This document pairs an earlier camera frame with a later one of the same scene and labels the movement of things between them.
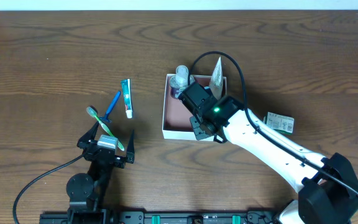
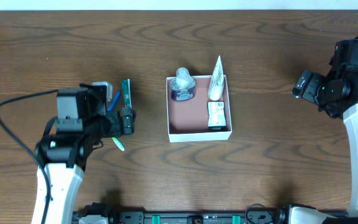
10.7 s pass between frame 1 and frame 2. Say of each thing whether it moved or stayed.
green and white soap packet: moved
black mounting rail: stayed
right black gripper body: moved
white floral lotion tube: stayed
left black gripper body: moved
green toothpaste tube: stayed
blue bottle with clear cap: stayed
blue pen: stayed
